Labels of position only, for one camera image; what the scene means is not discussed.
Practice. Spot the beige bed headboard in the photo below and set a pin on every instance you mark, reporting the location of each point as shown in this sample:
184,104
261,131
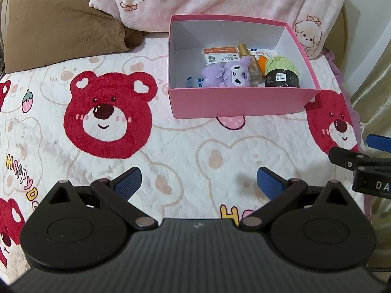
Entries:
348,36

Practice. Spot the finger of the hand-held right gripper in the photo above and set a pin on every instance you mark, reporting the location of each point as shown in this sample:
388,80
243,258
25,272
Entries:
345,156
380,143

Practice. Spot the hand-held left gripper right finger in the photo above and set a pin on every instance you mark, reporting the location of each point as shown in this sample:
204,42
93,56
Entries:
268,183

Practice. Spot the light blue tissue packet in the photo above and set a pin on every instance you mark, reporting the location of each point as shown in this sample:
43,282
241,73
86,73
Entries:
195,82

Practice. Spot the beige satin curtain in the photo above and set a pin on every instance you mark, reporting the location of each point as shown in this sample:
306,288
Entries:
375,91

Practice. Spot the orange makeup sponge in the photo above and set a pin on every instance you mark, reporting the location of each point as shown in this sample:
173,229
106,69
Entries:
262,65

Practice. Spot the small white printed packet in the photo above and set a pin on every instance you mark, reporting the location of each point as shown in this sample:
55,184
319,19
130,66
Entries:
262,52

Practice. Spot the brown pillow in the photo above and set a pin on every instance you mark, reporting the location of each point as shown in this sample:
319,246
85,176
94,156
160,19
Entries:
61,21

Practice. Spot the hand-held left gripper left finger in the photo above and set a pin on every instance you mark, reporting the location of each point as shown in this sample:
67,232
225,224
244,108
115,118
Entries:
129,183

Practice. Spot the purple plush toy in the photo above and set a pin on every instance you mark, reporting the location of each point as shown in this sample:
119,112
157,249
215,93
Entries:
220,74

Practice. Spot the pink cardboard box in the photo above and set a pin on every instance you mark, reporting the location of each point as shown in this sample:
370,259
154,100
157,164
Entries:
238,103

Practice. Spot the clear plastic box orange label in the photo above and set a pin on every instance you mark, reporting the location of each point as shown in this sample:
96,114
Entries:
218,55

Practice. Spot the foundation bottle with gold cap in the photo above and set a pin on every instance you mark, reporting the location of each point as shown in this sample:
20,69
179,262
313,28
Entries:
246,52

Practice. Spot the green yarn ball black label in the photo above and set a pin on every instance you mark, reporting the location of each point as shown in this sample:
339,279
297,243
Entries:
282,67

